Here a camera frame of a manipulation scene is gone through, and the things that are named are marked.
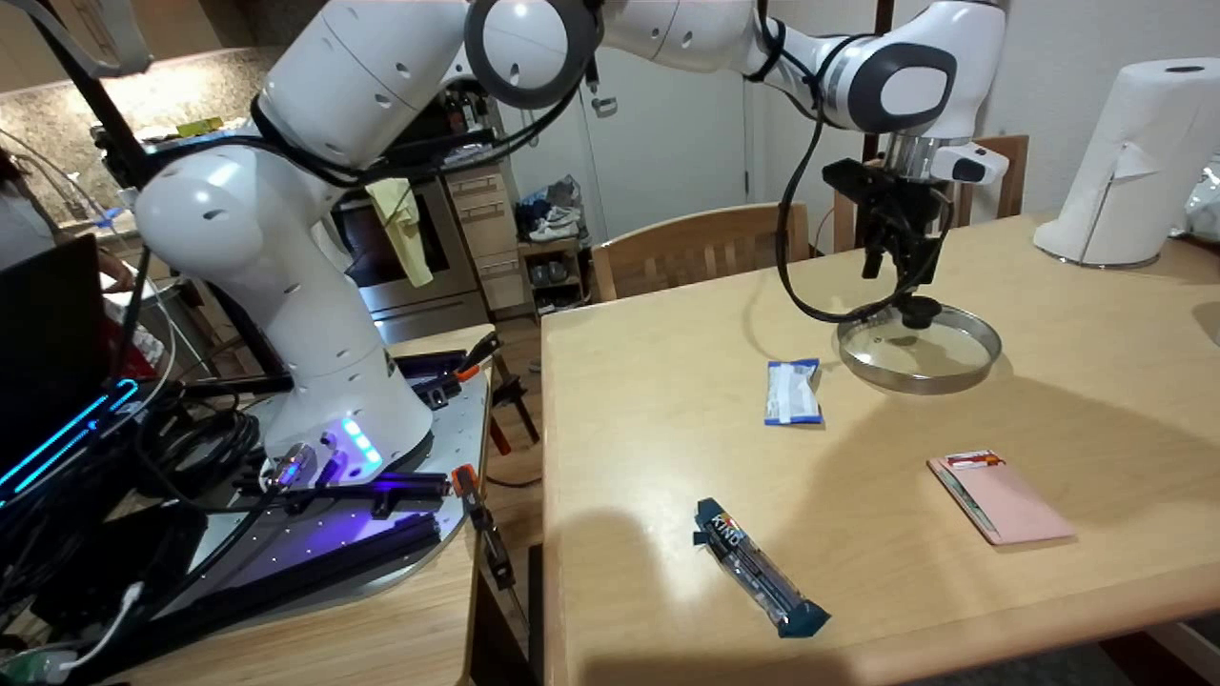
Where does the light wooden slatted chair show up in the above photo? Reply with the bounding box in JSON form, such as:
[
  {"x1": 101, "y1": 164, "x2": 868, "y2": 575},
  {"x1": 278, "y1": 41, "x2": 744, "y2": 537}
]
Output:
[
  {"x1": 587, "y1": 200, "x2": 814, "y2": 305},
  {"x1": 833, "y1": 135, "x2": 1033, "y2": 256}
]

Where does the white paper towel roll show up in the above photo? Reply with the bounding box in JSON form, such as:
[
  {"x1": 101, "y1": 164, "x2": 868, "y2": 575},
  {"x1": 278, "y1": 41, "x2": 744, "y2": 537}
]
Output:
[{"x1": 1031, "y1": 55, "x2": 1220, "y2": 272}]

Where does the pair of sneakers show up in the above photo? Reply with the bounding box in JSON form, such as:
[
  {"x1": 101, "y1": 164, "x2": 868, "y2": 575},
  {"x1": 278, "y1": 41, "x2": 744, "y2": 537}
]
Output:
[{"x1": 522, "y1": 175, "x2": 587, "y2": 249}]

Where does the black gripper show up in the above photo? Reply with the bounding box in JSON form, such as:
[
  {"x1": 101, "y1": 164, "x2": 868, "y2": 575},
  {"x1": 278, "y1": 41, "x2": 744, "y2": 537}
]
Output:
[{"x1": 862, "y1": 183, "x2": 953, "y2": 321}]

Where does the glass lid with black knob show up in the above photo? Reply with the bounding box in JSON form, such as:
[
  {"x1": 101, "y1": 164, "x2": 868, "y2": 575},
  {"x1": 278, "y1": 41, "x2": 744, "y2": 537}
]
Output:
[{"x1": 833, "y1": 293, "x2": 1007, "y2": 397}]

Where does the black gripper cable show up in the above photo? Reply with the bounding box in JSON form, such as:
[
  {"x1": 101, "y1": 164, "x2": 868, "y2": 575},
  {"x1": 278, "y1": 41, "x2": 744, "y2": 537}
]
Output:
[{"x1": 739, "y1": 0, "x2": 910, "y2": 329}]

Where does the black clamp with red handle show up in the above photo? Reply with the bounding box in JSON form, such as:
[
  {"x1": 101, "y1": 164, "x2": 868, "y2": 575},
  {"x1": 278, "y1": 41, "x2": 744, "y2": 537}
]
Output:
[{"x1": 450, "y1": 463, "x2": 519, "y2": 594}]

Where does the low shoe shelf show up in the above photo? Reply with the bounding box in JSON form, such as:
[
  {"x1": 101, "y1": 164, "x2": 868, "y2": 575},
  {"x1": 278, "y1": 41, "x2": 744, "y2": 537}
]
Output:
[{"x1": 511, "y1": 232, "x2": 600, "y2": 314}]

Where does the white door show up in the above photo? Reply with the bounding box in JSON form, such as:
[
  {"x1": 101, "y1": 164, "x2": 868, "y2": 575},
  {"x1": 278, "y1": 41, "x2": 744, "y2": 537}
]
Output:
[{"x1": 536, "y1": 49, "x2": 765, "y2": 243}]

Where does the black and orange tool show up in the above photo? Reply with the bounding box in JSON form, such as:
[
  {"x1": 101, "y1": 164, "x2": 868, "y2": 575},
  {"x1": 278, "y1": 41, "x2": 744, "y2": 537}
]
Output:
[{"x1": 394, "y1": 331, "x2": 502, "y2": 413}]

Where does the white and blue packet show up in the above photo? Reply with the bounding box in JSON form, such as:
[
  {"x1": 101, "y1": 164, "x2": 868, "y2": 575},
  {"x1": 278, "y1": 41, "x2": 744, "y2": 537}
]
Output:
[{"x1": 761, "y1": 356, "x2": 829, "y2": 430}]

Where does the yellow hanging towel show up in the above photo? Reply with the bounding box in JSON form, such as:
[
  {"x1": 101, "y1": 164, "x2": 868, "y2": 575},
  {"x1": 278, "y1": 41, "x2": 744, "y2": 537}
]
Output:
[{"x1": 362, "y1": 175, "x2": 439, "y2": 290}]

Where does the wooden drawer cabinet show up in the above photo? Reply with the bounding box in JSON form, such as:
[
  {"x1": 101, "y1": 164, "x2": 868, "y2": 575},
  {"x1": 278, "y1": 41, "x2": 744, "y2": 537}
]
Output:
[{"x1": 441, "y1": 150, "x2": 536, "y2": 321}]

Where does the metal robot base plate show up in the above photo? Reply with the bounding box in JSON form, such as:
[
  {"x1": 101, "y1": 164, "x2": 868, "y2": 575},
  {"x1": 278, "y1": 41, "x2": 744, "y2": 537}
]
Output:
[{"x1": 149, "y1": 360, "x2": 493, "y2": 614}]

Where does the black box with blue light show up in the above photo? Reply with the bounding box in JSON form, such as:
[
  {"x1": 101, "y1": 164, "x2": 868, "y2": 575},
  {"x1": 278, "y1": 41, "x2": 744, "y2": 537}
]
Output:
[{"x1": 0, "y1": 375, "x2": 144, "y2": 510}]

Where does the black steel oven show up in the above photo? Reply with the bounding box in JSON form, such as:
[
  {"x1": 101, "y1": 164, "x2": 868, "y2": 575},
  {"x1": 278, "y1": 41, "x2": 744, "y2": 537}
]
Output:
[{"x1": 278, "y1": 111, "x2": 456, "y2": 338}]

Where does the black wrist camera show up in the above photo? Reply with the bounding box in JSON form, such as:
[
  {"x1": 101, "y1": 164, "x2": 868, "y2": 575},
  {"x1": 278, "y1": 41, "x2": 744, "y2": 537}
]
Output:
[{"x1": 824, "y1": 157, "x2": 949, "y2": 195}]

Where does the white plastic bag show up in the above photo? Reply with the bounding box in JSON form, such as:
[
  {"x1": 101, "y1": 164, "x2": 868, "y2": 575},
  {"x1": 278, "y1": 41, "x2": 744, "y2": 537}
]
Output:
[{"x1": 1177, "y1": 162, "x2": 1220, "y2": 249}]

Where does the black monitor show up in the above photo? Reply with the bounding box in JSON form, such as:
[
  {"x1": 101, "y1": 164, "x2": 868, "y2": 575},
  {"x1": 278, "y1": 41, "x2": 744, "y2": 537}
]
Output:
[{"x1": 0, "y1": 232, "x2": 113, "y2": 468}]

